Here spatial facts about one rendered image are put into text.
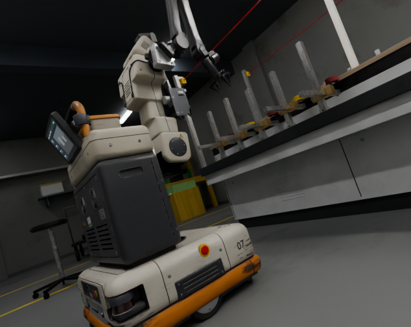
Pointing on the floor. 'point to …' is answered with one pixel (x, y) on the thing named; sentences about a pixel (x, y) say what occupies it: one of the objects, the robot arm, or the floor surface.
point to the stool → (54, 257)
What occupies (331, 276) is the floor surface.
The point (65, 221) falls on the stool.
